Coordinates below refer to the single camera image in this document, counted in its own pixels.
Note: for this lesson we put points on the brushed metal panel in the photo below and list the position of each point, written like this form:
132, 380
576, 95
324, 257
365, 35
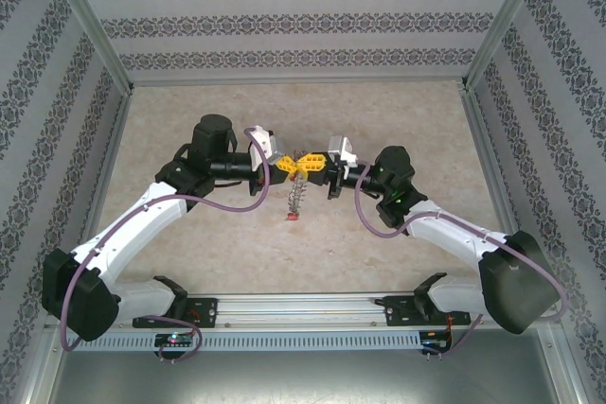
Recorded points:
303, 380

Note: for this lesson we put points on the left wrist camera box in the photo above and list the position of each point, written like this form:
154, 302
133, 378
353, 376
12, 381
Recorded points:
265, 146

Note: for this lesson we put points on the aluminium frame side rail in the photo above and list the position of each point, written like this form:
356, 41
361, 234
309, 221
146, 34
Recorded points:
485, 148
111, 148

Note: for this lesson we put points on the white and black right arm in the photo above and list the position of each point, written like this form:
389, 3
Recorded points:
450, 243

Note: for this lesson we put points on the key with red tag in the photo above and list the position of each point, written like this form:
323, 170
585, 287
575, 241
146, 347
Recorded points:
292, 217

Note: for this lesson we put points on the aluminium frame post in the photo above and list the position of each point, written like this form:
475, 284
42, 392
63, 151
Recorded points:
504, 21
92, 21

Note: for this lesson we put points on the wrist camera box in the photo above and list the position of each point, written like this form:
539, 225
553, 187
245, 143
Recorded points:
341, 148
265, 146

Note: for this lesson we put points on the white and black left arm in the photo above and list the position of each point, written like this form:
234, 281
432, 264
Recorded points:
142, 233

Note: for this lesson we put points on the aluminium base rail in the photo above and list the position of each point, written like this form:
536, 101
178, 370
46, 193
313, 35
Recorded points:
303, 311

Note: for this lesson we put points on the small circuit board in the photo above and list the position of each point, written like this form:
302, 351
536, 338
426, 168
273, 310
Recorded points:
175, 340
433, 342

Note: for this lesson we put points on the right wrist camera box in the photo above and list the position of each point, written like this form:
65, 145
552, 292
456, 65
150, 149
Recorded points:
341, 148

